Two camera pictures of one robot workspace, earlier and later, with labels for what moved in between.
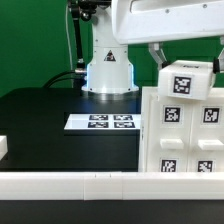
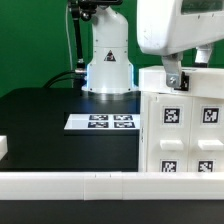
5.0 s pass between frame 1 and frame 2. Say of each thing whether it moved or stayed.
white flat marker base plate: stayed
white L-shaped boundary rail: stayed
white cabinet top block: moved
